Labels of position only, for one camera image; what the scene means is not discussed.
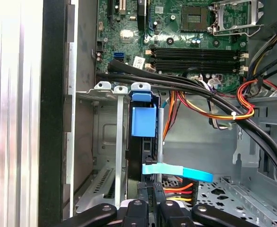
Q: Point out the CPU socket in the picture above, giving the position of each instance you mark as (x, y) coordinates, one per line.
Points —
(195, 19)

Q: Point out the green motherboard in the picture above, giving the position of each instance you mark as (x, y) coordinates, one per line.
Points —
(167, 28)

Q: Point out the locking lever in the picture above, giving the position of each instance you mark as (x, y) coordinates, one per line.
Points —
(228, 33)

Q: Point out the black PC case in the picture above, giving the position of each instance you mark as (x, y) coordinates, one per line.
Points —
(51, 94)

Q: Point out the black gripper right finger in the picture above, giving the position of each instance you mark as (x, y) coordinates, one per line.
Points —
(171, 214)

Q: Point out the metal socket cover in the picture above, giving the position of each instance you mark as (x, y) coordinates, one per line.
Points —
(252, 14)

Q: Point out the black graphics card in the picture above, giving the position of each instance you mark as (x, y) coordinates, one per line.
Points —
(142, 14)

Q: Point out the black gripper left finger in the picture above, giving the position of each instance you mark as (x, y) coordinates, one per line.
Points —
(137, 212)

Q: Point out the hard disk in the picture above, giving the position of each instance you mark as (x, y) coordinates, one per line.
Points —
(143, 120)

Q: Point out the white expansion slot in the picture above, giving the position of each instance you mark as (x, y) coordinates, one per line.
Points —
(122, 7)

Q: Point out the black expansion slot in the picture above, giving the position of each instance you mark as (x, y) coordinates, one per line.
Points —
(110, 8)

